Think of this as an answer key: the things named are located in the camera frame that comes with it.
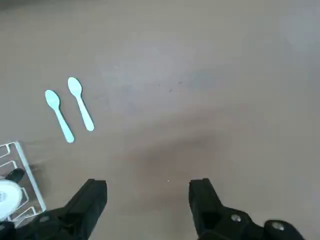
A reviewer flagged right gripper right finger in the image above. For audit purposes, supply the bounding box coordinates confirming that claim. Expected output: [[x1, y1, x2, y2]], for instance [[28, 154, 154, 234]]
[[188, 178, 305, 240]]

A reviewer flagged white wire cup rack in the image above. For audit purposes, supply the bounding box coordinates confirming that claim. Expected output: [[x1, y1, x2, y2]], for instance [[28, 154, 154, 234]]
[[0, 140, 47, 223]]

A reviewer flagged green plastic spoon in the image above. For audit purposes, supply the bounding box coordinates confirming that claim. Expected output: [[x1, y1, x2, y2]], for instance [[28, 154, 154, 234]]
[[44, 89, 75, 144]]

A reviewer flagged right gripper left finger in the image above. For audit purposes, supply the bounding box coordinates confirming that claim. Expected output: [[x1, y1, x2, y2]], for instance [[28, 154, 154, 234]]
[[0, 178, 108, 240]]

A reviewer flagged white cup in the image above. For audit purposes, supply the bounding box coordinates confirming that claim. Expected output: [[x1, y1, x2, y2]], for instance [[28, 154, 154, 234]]
[[0, 179, 23, 222]]

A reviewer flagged blue plastic spoon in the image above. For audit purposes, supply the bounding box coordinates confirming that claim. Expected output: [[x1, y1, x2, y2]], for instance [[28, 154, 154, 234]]
[[67, 76, 95, 132]]

